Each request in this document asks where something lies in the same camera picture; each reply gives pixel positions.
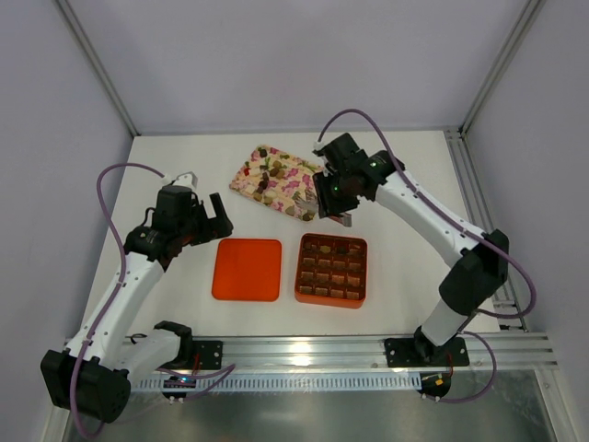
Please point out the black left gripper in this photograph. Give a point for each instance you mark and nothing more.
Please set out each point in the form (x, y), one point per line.
(205, 223)

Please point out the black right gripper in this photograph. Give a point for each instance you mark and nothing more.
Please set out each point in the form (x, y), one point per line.
(328, 200)

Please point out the metal tongs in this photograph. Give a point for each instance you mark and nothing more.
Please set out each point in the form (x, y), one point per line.
(312, 206)

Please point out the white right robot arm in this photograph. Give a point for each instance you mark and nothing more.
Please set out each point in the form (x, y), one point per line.
(476, 260)

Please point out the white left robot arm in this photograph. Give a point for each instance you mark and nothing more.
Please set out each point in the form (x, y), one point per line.
(92, 376)

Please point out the orange chocolate box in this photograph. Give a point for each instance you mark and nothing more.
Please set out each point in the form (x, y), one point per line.
(337, 279)

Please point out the floral tray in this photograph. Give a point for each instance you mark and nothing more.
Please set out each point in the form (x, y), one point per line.
(273, 178)

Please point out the orange box lid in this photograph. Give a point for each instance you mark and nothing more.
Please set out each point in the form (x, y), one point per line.
(247, 270)

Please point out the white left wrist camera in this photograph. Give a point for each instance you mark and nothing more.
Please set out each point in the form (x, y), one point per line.
(186, 179)

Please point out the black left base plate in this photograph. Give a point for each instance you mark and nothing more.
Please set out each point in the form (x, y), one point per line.
(206, 355)

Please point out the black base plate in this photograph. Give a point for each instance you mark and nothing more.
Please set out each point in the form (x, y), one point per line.
(412, 353)
(206, 355)

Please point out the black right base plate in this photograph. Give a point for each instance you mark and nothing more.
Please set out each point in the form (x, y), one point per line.
(412, 353)

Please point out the slotted cable duct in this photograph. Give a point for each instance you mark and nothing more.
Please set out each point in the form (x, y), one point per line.
(278, 382)

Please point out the aluminium front rail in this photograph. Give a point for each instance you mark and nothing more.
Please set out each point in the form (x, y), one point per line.
(502, 350)

